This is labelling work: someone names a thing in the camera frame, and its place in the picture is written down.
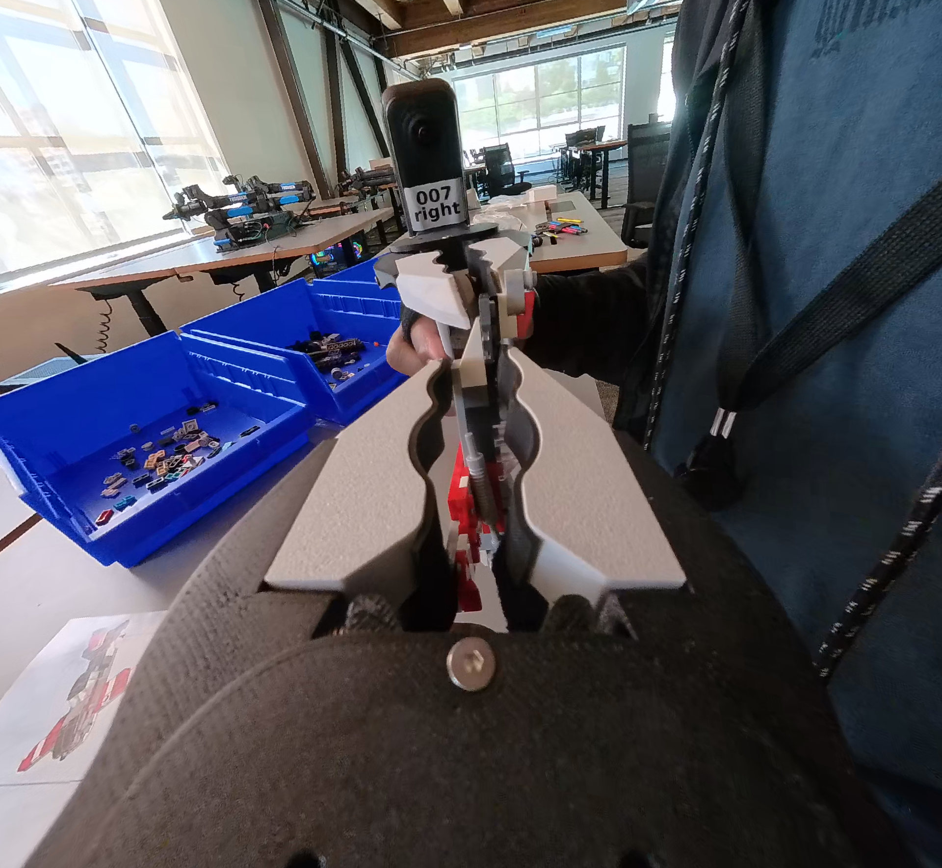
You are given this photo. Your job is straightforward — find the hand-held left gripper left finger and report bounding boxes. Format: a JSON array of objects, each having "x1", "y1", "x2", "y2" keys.
[{"x1": 262, "y1": 359, "x2": 453, "y2": 595}]

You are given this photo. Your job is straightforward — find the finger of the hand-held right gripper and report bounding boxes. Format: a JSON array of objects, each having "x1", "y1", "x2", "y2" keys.
[
  {"x1": 396, "y1": 254, "x2": 473, "y2": 361},
  {"x1": 471, "y1": 235, "x2": 532, "y2": 288}
]

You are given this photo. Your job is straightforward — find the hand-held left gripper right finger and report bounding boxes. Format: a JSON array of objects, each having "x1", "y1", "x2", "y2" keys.
[{"x1": 506, "y1": 348, "x2": 688, "y2": 606}]

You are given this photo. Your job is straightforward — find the toy brick model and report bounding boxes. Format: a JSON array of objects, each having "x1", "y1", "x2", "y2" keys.
[{"x1": 445, "y1": 272, "x2": 542, "y2": 615}]

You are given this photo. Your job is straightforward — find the person's right forearm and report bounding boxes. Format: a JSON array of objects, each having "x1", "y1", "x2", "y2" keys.
[{"x1": 526, "y1": 257, "x2": 667, "y2": 380}]

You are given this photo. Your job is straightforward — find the person's right hand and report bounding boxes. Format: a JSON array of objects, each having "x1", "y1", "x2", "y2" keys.
[{"x1": 386, "y1": 305, "x2": 446, "y2": 376}]

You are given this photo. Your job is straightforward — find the pale grey table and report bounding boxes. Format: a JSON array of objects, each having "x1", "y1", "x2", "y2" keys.
[{"x1": 526, "y1": 190, "x2": 630, "y2": 275}]

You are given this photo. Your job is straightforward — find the computer tower rainbow fan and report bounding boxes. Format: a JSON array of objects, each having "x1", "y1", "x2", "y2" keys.
[{"x1": 309, "y1": 239, "x2": 365, "y2": 277}]

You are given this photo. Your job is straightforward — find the pile of small dark bricks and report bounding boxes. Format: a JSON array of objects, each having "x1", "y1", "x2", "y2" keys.
[{"x1": 287, "y1": 331, "x2": 369, "y2": 383}]

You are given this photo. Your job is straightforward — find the blue plastic bin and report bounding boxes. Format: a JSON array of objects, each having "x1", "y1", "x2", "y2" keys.
[
  {"x1": 0, "y1": 330, "x2": 314, "y2": 567},
  {"x1": 180, "y1": 261, "x2": 413, "y2": 428}
]

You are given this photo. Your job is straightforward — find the black mesh office chair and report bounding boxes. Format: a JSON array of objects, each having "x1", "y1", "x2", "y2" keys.
[{"x1": 622, "y1": 121, "x2": 674, "y2": 251}]

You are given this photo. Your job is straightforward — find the pile of small pale bricks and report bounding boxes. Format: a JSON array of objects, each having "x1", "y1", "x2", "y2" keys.
[{"x1": 92, "y1": 421, "x2": 262, "y2": 527}]

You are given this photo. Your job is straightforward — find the black jacket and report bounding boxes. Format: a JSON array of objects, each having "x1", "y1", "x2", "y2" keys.
[{"x1": 611, "y1": 0, "x2": 759, "y2": 442}]

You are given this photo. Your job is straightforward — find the long pale table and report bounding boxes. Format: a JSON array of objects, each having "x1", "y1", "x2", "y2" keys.
[{"x1": 48, "y1": 206, "x2": 394, "y2": 339}]

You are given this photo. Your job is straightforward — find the instruction booklet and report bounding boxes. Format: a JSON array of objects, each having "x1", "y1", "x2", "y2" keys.
[{"x1": 0, "y1": 611, "x2": 170, "y2": 868}]

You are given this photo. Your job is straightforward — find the black white speckled drawstring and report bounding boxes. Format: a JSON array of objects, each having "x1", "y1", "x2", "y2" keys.
[
  {"x1": 813, "y1": 467, "x2": 942, "y2": 679},
  {"x1": 644, "y1": 0, "x2": 762, "y2": 451}
]

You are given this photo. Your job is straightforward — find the black flat strap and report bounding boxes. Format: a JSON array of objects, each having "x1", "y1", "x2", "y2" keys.
[{"x1": 706, "y1": 180, "x2": 942, "y2": 442}]

